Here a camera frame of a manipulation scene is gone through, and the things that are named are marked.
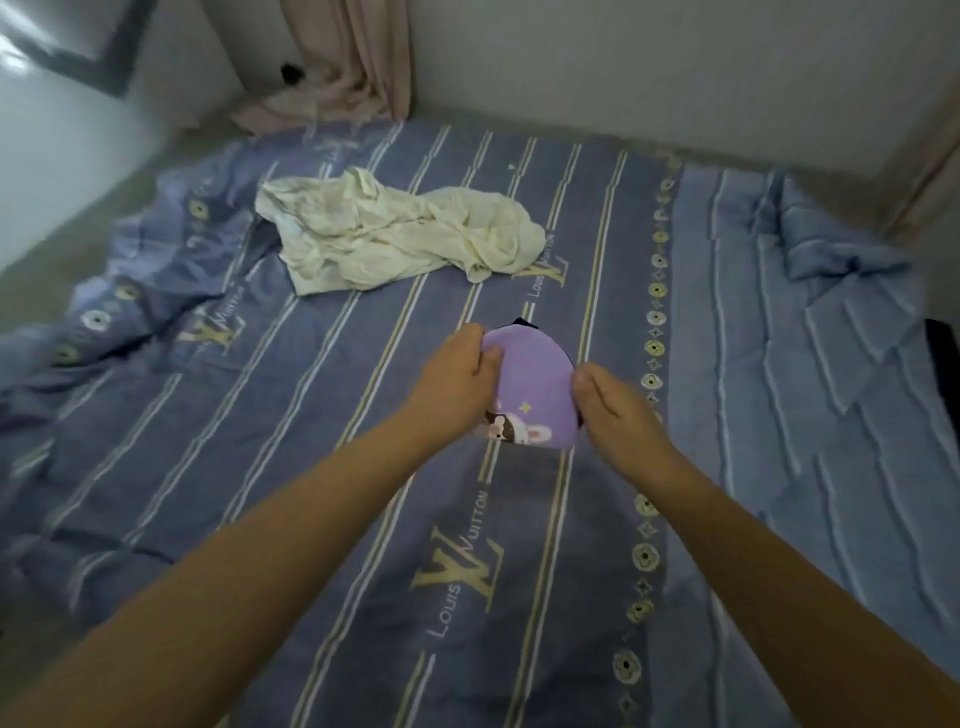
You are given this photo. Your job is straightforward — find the person's right hand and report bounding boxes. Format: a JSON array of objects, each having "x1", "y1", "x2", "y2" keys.
[{"x1": 571, "y1": 363, "x2": 680, "y2": 485}]

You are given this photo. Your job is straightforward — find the person's left hand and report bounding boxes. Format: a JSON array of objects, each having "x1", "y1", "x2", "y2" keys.
[{"x1": 402, "y1": 323, "x2": 506, "y2": 443}]

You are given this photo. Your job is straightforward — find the purple cartoon print garment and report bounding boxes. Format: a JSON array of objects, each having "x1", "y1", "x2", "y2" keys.
[{"x1": 472, "y1": 318, "x2": 582, "y2": 451}]

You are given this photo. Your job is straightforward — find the person's left forearm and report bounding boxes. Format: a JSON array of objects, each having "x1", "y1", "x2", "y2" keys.
[{"x1": 0, "y1": 411, "x2": 451, "y2": 728}]

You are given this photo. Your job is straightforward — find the person's right forearm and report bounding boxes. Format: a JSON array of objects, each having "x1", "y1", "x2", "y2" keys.
[{"x1": 637, "y1": 450, "x2": 960, "y2": 728}]

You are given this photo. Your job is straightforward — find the blue striped bed sheet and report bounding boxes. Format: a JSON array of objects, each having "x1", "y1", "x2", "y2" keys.
[{"x1": 0, "y1": 120, "x2": 960, "y2": 728}]

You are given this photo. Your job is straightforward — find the cream white crumpled cloth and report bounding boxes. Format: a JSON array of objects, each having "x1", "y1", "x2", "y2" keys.
[{"x1": 255, "y1": 166, "x2": 548, "y2": 298}]

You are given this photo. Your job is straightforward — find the pink curtain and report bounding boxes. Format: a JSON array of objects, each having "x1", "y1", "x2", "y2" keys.
[{"x1": 228, "y1": 0, "x2": 414, "y2": 138}]

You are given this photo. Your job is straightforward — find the black object at bed edge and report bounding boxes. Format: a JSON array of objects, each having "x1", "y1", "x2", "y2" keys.
[{"x1": 924, "y1": 318, "x2": 960, "y2": 444}]

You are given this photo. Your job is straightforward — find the dark framed window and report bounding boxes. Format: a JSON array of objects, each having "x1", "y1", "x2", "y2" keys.
[{"x1": 0, "y1": 0, "x2": 159, "y2": 99}]

